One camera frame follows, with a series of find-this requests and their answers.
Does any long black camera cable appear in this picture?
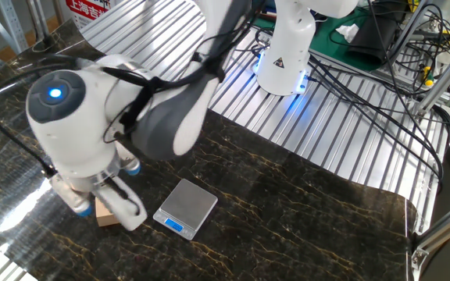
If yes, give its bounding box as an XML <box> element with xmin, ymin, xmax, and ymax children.
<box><xmin>0</xmin><ymin>54</ymin><xmax>218</xmax><ymax>180</ymax></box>

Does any black marble pattern mat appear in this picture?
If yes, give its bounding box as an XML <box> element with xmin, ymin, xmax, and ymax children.
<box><xmin>0</xmin><ymin>18</ymin><xmax>420</xmax><ymax>281</ymax></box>

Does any thick black table cable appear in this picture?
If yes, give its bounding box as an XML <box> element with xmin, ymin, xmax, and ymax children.
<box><xmin>306</xmin><ymin>54</ymin><xmax>447</xmax><ymax>192</ymax></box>

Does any aluminium frame post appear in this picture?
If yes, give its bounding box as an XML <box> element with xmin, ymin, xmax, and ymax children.
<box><xmin>412</xmin><ymin>38</ymin><xmax>450</xmax><ymax>120</ymax></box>
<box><xmin>384</xmin><ymin>0</ymin><xmax>433</xmax><ymax>67</ymax></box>
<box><xmin>410</xmin><ymin>193</ymin><xmax>450</xmax><ymax>272</ymax></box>

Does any crumpled white tissue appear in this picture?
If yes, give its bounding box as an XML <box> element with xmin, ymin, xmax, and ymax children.
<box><xmin>334</xmin><ymin>23</ymin><xmax>361</xmax><ymax>44</ymax></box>

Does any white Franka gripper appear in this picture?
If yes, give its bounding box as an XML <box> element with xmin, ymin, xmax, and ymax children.
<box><xmin>91</xmin><ymin>176</ymin><xmax>148</xmax><ymax>232</ymax></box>

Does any black fabric pouch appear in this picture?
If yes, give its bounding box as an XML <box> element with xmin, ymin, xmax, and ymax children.
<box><xmin>345</xmin><ymin>2</ymin><xmax>402</xmax><ymax>66</ymax></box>

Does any silver digital pocket scale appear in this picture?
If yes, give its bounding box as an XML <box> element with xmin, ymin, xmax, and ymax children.
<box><xmin>152</xmin><ymin>178</ymin><xmax>219</xmax><ymax>241</ymax></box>

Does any grey perforated angle bar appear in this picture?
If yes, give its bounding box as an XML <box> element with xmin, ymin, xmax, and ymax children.
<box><xmin>0</xmin><ymin>0</ymin><xmax>30</xmax><ymax>54</ymax></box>

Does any light wooden block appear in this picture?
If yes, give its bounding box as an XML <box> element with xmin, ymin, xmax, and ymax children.
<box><xmin>95</xmin><ymin>197</ymin><xmax>121</xmax><ymax>228</ymax></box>

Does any red white printed sign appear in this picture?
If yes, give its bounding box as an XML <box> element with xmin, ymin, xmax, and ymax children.
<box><xmin>64</xmin><ymin>0</ymin><xmax>113</xmax><ymax>30</ymax></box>

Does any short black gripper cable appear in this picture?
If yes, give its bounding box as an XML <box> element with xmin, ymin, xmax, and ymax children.
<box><xmin>105</xmin><ymin>177</ymin><xmax>142</xmax><ymax>216</ymax></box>

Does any grey metal pole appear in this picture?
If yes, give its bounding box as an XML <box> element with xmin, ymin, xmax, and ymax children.
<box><xmin>24</xmin><ymin>0</ymin><xmax>54</xmax><ymax>44</ymax></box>

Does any green cutting mat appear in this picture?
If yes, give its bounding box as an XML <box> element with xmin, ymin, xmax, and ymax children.
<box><xmin>252</xmin><ymin>5</ymin><xmax>384</xmax><ymax>73</ymax></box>

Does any blue round cap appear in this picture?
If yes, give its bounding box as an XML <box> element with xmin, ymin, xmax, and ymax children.
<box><xmin>125</xmin><ymin>162</ymin><xmax>142</xmax><ymax>177</ymax></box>

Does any yellow green handle screwdriver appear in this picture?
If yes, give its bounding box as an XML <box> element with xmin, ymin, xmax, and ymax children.
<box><xmin>420</xmin><ymin>65</ymin><xmax>436</xmax><ymax>88</ymax></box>

